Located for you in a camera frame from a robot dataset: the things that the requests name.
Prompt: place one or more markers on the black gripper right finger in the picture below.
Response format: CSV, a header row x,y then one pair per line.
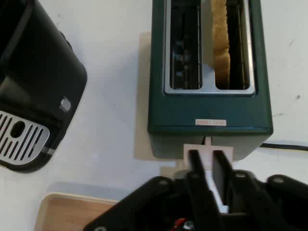
x,y
252,199

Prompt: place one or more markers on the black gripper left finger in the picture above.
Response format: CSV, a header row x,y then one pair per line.
x,y
168,199

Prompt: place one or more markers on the light wooden tray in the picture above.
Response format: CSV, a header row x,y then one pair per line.
x,y
69,211

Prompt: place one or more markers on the dark green two-slot toaster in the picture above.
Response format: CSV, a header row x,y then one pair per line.
x,y
209,106

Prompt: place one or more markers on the toast bread slice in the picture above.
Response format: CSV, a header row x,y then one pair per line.
x,y
221,45

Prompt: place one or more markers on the silver perforated drip tray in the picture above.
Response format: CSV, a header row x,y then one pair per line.
x,y
19,140

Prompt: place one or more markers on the black coffee machine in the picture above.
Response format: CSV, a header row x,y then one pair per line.
x,y
36,79

